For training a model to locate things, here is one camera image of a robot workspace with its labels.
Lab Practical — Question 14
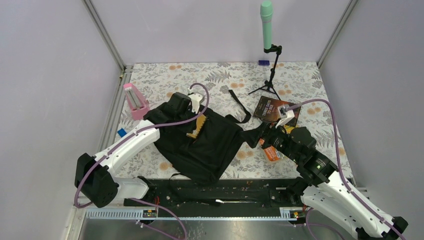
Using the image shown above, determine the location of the white slotted cable duct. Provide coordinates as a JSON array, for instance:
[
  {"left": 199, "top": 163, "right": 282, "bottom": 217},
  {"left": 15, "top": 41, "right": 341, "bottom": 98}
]
[{"left": 84, "top": 206, "right": 307, "bottom": 221}]

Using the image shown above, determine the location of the green microphone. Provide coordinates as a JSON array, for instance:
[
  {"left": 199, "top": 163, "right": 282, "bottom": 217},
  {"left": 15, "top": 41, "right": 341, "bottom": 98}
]
[{"left": 260, "top": 0, "right": 274, "bottom": 53}]

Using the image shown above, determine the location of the pink metronome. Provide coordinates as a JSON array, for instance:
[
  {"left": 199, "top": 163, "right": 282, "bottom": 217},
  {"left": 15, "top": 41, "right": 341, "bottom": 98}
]
[{"left": 123, "top": 83, "right": 151, "bottom": 121}]

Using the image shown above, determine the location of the orange spiral notebook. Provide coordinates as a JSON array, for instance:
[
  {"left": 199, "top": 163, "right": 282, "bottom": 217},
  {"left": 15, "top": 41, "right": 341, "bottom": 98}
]
[{"left": 186, "top": 114, "right": 207, "bottom": 139}]

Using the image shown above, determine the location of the dark cover book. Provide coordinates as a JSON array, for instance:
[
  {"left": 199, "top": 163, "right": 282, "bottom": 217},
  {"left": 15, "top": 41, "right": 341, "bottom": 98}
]
[{"left": 253, "top": 96, "right": 301, "bottom": 128}]

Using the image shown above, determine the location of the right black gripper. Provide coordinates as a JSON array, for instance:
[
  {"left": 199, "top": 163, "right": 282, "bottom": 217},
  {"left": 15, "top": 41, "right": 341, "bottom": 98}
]
[{"left": 238, "top": 118, "right": 302, "bottom": 163}]

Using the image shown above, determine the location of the purple cable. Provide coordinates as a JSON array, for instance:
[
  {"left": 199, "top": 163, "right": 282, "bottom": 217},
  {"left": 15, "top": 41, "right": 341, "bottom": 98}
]
[
  {"left": 73, "top": 82, "right": 210, "bottom": 210},
  {"left": 286, "top": 98, "right": 407, "bottom": 240}
]

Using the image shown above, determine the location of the black microphone tripod stand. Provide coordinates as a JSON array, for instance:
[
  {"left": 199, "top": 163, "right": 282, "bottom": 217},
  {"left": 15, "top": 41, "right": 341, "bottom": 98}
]
[{"left": 248, "top": 44, "right": 282, "bottom": 100}]

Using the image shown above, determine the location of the colourful toy block train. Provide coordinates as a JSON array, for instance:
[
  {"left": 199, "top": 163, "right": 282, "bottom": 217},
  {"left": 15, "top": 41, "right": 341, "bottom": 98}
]
[{"left": 117, "top": 128, "right": 127, "bottom": 138}]

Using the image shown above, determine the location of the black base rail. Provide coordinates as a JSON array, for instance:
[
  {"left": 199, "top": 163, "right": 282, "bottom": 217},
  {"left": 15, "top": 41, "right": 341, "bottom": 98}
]
[{"left": 143, "top": 176, "right": 304, "bottom": 217}]

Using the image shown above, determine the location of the yellow green children book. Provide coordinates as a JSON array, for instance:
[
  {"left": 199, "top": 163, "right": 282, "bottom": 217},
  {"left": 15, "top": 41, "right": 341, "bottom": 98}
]
[{"left": 283, "top": 125, "right": 297, "bottom": 134}]

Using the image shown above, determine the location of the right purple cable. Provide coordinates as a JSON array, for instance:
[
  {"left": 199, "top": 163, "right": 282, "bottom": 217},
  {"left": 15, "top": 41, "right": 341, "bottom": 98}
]
[{"left": 286, "top": 98, "right": 407, "bottom": 240}]

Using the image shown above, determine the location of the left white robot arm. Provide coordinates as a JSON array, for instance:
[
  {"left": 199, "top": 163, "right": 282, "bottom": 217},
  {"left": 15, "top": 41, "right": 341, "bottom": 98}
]
[{"left": 74, "top": 120, "right": 172, "bottom": 209}]

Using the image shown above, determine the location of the floral table mat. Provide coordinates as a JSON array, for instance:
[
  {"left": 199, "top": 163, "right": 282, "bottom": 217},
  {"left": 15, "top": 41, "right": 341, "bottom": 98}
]
[{"left": 124, "top": 62, "right": 353, "bottom": 179}]

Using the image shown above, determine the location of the orange cover booklet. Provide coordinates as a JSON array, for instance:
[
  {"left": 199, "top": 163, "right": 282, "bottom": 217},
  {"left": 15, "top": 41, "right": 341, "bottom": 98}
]
[{"left": 259, "top": 139, "right": 284, "bottom": 163}]

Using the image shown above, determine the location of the black fabric student bag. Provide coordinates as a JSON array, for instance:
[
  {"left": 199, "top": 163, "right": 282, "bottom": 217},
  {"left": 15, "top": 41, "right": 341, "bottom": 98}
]
[{"left": 154, "top": 108, "right": 269, "bottom": 185}]

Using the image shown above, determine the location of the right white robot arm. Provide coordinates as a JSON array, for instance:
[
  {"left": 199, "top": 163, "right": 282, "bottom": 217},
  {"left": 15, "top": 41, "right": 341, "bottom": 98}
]
[{"left": 261, "top": 104, "right": 409, "bottom": 240}]

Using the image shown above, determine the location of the small blue box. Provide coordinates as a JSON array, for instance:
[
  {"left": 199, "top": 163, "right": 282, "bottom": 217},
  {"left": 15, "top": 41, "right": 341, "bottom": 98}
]
[{"left": 258, "top": 60, "right": 270, "bottom": 66}]

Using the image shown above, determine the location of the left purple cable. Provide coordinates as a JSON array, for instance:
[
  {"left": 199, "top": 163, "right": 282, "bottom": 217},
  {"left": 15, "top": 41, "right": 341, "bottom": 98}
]
[{"left": 73, "top": 82, "right": 210, "bottom": 210}]

